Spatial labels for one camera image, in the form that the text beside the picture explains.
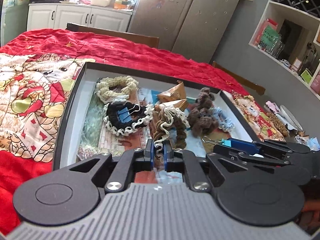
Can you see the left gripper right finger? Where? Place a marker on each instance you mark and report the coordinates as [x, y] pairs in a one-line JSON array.
[[186, 162]]

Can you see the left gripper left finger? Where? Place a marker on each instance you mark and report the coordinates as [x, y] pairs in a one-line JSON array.
[[131, 161]]

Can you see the blue knitted scrunchie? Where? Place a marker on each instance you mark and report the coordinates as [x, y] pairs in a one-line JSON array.
[[224, 122]]

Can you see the brown cream-trim scrunchie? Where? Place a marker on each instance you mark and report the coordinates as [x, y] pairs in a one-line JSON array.
[[170, 117]]

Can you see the brown paper pyramid packet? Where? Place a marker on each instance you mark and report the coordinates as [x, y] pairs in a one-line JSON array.
[[175, 93]]

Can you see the brown beaded coaster mat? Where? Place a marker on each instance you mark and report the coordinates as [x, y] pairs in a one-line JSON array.
[[278, 124]]

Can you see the white plate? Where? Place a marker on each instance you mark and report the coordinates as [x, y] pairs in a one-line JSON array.
[[290, 118]]

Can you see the black white-trim scrunchie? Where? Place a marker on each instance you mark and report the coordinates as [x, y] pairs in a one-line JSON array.
[[140, 119]]

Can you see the blue binder clip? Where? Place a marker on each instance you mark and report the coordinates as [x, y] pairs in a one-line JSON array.
[[124, 115]]

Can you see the colourful book in box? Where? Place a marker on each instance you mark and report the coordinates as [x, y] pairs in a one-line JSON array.
[[96, 139]]

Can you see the black shallow cardboard box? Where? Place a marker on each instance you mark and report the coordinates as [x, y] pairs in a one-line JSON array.
[[68, 137]]

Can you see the cream braided scrunchie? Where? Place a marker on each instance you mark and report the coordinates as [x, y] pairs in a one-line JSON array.
[[116, 89]]

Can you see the dark wooden chair back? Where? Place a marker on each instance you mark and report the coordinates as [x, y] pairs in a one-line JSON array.
[[150, 41]]

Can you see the silver double-door refrigerator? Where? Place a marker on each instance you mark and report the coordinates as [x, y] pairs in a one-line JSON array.
[[192, 28]]

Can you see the red printed quilt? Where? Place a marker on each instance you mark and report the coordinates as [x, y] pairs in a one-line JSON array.
[[38, 72]]

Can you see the white storage container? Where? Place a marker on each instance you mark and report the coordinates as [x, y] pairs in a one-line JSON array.
[[101, 3]]

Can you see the white kitchen cabinet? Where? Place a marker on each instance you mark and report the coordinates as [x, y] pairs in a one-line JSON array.
[[58, 15]]

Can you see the white wall shelf unit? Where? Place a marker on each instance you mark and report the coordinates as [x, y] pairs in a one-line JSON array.
[[288, 33]]

